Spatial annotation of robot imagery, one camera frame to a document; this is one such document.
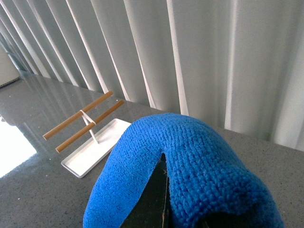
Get white pleated curtain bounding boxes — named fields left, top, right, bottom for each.
left=0, top=0, right=304, bottom=151

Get blue microfiber cloth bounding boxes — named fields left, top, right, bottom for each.
left=83, top=113, right=284, bottom=228

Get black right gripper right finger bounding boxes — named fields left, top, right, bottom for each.
left=204, top=212, right=242, bottom=228

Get white towel rack stand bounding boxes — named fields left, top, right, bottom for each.
left=43, top=91, right=131, bottom=179

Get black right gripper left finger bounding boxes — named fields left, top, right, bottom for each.
left=121, top=154, right=170, bottom=228

